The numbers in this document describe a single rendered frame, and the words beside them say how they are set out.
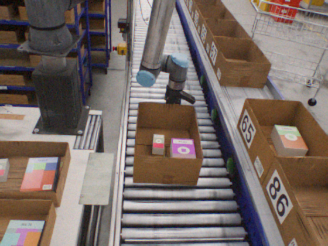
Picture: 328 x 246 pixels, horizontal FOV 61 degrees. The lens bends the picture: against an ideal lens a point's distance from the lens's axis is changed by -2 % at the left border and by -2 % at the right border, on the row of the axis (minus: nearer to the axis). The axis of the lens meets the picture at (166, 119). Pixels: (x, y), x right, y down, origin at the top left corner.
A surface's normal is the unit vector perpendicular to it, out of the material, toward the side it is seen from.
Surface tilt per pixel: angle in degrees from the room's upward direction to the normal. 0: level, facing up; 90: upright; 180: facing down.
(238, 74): 91
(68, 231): 0
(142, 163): 90
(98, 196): 0
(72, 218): 0
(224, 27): 89
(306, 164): 90
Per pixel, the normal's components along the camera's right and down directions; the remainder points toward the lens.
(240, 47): 0.06, 0.61
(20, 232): 0.10, -0.79
